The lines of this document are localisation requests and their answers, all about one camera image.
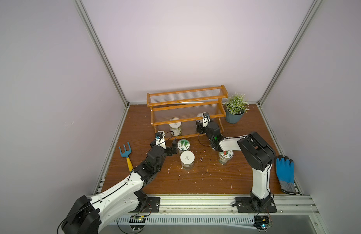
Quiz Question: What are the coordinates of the jar with green leaf lid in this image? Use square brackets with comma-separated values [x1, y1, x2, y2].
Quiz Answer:
[177, 139, 191, 155]

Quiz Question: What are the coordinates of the jar with plain white lid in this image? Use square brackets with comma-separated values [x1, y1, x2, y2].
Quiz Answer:
[180, 151, 195, 170]

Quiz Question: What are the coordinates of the jar with red strawberry lid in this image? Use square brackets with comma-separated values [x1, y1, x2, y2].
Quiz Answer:
[218, 150, 234, 165]

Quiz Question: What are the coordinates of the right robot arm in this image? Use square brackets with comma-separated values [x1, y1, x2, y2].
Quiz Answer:
[196, 121, 277, 212]

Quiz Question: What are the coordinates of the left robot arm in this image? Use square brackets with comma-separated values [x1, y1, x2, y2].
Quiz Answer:
[57, 140, 177, 234]

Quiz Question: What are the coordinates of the wooden three-tier shelf rack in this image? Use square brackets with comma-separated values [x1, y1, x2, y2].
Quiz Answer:
[146, 85, 229, 138]

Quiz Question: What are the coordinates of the blue garden hand rake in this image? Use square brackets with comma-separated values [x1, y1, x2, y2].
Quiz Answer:
[119, 142, 134, 172]

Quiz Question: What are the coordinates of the potted green plant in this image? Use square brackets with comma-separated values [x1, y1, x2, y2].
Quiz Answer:
[223, 93, 250, 124]

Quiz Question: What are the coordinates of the left controller board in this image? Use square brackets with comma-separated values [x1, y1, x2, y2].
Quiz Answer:
[129, 215, 147, 234]

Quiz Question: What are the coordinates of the controller board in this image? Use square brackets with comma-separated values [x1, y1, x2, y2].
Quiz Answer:
[253, 215, 272, 232]
[129, 215, 147, 234]

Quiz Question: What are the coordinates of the blue gardening glove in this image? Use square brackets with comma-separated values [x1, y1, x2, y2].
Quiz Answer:
[275, 155, 296, 196]

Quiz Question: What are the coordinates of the right controller board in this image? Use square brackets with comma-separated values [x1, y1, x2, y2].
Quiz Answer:
[253, 215, 272, 232]

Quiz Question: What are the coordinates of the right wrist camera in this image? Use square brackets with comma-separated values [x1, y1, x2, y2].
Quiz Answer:
[202, 112, 210, 128]

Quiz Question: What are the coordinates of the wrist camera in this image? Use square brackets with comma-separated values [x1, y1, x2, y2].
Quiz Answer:
[202, 112, 210, 128]
[150, 131, 166, 149]

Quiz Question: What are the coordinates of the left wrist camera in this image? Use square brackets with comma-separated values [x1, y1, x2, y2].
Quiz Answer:
[150, 131, 166, 149]

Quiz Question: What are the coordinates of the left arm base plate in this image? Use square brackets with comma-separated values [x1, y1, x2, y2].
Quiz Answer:
[132, 197, 161, 214]

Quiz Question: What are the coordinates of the aluminium front rail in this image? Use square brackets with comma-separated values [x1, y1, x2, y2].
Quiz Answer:
[108, 195, 320, 229]

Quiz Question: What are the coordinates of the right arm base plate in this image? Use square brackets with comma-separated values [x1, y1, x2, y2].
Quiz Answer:
[232, 196, 277, 213]

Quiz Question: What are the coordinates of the left aluminium corner post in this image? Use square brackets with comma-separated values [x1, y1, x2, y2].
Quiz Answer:
[74, 0, 130, 107]

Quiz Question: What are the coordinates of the aluminium corner post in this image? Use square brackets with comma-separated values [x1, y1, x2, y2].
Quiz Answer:
[257, 0, 324, 106]
[74, 0, 130, 107]

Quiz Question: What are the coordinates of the right aluminium corner post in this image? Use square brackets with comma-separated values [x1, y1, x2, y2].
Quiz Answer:
[257, 0, 324, 106]

